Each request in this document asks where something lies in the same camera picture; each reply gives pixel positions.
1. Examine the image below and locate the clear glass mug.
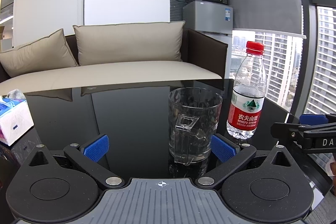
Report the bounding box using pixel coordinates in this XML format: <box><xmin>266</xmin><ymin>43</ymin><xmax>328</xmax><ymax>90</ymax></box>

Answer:
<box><xmin>168</xmin><ymin>87</ymin><xmax>223</xmax><ymax>166</ymax></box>

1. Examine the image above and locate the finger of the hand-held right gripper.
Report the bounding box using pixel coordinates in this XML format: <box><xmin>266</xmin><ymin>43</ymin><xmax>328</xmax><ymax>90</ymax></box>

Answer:
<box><xmin>270</xmin><ymin>122</ymin><xmax>310</xmax><ymax>148</ymax></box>
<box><xmin>300</xmin><ymin>113</ymin><xmax>336</xmax><ymax>133</ymax></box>

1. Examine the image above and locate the grey refrigerator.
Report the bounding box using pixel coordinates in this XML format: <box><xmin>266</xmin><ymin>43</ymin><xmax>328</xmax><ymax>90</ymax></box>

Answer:
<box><xmin>183</xmin><ymin>1</ymin><xmax>234</xmax><ymax>79</ymax></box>

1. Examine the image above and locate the blue and white tissue box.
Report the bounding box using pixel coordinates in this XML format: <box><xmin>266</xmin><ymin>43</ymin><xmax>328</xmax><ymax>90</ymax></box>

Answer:
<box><xmin>0</xmin><ymin>98</ymin><xmax>35</xmax><ymax>146</ymax></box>

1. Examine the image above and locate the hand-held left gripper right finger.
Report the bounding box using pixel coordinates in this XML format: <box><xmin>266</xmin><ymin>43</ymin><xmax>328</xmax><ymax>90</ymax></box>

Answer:
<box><xmin>197</xmin><ymin>134</ymin><xmax>298</xmax><ymax>190</ymax></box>

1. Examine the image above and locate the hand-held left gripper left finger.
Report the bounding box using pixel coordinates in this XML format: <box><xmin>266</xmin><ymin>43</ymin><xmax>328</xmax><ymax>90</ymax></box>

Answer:
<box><xmin>28</xmin><ymin>134</ymin><xmax>125</xmax><ymax>191</ymax></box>

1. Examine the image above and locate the brown and beige sofa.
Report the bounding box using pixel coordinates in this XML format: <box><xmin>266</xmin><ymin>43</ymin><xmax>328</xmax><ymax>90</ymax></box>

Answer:
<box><xmin>0</xmin><ymin>28</ymin><xmax>228</xmax><ymax>97</ymax></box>

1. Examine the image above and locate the clear plastic water bottle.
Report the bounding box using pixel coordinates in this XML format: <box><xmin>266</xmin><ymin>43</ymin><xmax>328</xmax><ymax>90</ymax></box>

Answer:
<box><xmin>226</xmin><ymin>51</ymin><xmax>268</xmax><ymax>140</ymax></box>

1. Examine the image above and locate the beige sofa cushion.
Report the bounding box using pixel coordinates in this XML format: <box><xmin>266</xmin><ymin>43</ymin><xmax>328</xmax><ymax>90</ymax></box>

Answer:
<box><xmin>0</xmin><ymin>28</ymin><xmax>79</xmax><ymax>77</ymax></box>
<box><xmin>73</xmin><ymin>21</ymin><xmax>185</xmax><ymax>66</ymax></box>

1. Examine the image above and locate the red bottle cap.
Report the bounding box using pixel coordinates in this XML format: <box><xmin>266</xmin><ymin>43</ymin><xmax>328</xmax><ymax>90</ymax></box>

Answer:
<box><xmin>245</xmin><ymin>41</ymin><xmax>264</xmax><ymax>55</ymax></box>

